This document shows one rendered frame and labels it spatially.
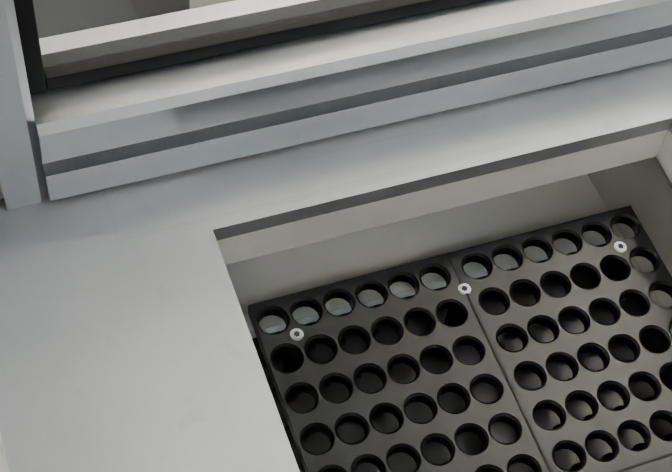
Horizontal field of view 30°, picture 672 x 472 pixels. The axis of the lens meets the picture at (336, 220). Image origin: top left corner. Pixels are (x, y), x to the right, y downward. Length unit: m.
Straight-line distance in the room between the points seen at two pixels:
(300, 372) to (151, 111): 0.12
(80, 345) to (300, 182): 0.11
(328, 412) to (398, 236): 0.15
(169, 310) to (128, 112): 0.07
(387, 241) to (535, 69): 0.13
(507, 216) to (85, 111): 0.25
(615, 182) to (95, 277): 0.28
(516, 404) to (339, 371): 0.07
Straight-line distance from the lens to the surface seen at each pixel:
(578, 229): 0.55
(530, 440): 0.50
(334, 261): 0.60
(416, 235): 0.61
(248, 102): 0.46
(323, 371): 0.50
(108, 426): 0.44
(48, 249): 0.47
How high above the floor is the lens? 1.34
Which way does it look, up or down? 55 degrees down
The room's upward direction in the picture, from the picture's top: 9 degrees clockwise
